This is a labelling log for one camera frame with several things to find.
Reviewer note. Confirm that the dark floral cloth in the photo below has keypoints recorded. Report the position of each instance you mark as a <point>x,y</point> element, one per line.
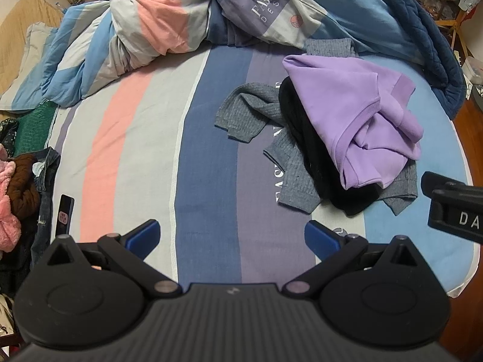
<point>8,135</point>

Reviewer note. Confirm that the grey ribbed knit garment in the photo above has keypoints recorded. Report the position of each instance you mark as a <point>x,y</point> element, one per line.
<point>245,109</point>

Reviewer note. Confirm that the striped duvet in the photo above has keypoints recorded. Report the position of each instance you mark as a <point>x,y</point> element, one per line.
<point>151,19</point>

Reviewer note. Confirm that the black garment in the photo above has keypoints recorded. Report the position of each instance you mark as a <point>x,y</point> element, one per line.
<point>302,135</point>

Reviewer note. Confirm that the pink fluffy garment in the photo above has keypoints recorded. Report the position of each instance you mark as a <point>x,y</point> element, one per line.
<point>7,211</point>

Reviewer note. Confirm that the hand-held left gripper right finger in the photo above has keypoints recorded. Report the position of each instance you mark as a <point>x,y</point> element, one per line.
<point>320,239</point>

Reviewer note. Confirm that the striped pillow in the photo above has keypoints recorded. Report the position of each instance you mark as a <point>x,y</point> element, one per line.
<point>34,45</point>

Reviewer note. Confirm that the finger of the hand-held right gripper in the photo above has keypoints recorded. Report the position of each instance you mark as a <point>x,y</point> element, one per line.
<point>434,183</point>
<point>456,218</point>

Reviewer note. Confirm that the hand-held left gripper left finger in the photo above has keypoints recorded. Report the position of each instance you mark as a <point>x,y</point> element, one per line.
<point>145,235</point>

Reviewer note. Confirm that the yellow wooden rack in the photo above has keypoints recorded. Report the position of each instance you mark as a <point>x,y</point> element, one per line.
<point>454,26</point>

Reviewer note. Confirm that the brown knit garment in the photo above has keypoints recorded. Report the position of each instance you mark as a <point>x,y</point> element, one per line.
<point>22,184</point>

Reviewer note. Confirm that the blue jeans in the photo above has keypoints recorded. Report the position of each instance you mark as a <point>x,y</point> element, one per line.
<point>47,173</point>

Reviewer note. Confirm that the purple sweatshirt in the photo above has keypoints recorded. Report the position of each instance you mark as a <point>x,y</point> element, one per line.
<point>332,94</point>

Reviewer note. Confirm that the blue quilted blanket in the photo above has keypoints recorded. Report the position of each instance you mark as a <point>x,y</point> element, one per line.
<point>434,45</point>

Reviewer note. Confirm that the green quilted mat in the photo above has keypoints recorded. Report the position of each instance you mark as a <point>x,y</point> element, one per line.
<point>36,120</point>

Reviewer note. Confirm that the beige quilted mat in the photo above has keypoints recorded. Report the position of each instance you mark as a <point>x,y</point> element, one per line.
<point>19,19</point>

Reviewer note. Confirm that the white plastic box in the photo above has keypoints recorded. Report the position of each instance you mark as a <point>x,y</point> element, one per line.
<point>473,75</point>

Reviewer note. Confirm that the black smartphone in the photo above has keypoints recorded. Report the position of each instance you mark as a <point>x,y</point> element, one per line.
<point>64,211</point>

